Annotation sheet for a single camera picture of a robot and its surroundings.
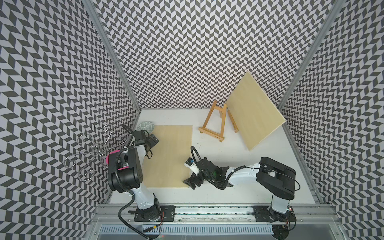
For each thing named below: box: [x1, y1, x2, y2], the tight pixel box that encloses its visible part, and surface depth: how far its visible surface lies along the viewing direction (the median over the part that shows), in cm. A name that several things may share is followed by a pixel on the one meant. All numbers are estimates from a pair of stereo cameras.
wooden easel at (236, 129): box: [227, 109, 239, 133], surface depth 106 cm
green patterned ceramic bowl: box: [136, 121, 155, 134], surface depth 107 cm
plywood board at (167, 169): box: [145, 125, 192, 188], surface depth 93 cm
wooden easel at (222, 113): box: [198, 100, 227, 143], surface depth 101 cm
